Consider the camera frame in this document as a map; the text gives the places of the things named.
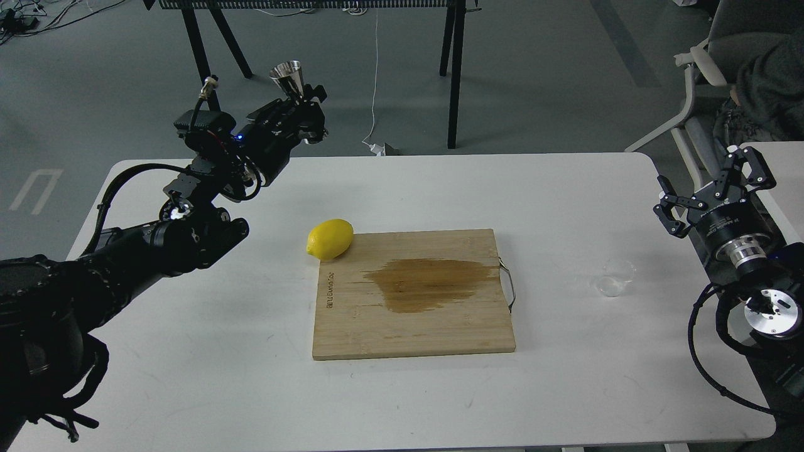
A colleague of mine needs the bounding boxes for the white side table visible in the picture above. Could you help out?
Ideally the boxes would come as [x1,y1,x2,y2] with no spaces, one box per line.
[744,141,803,243]

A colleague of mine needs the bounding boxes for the white cable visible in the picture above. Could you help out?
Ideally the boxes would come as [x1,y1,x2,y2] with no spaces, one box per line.
[362,9,380,149]

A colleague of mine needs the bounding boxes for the black metal frame table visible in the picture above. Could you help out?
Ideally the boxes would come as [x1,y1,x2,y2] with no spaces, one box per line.
[142,0,483,153]

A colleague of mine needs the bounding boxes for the black floor cables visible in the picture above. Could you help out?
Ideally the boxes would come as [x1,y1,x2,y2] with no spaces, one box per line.
[0,0,126,45]

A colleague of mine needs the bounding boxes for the white power adapter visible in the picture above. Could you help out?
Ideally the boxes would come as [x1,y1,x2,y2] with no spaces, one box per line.
[369,143,401,156]

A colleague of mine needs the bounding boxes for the yellow lemon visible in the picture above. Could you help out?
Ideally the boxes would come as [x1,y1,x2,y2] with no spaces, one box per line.
[305,218,354,261]

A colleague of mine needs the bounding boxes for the small clear glass beaker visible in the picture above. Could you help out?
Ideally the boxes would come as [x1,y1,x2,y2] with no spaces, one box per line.
[592,258,636,298]

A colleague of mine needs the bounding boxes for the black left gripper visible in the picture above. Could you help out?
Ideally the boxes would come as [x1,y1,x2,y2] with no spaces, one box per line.
[236,85,329,186]

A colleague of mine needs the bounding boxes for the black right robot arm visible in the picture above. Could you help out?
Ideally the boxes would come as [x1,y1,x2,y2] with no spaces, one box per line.
[653,146,802,422]

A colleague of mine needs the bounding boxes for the steel double jigger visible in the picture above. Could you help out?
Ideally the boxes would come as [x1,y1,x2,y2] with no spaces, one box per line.
[269,60,304,103]

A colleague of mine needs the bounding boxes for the bamboo cutting board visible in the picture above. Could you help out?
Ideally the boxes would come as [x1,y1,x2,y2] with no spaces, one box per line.
[311,229,516,361]

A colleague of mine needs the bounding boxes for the person in grey clothes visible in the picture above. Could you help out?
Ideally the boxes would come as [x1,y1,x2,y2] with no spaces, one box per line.
[713,28,803,148]

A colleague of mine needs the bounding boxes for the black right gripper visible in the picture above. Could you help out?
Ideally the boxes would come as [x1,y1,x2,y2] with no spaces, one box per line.
[653,145,776,261]

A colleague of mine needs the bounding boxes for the grey white office chair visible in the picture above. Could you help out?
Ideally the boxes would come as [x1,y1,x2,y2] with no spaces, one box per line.
[625,1,802,188]

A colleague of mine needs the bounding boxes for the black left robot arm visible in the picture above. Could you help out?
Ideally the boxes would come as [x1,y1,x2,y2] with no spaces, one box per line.
[1,68,327,451]

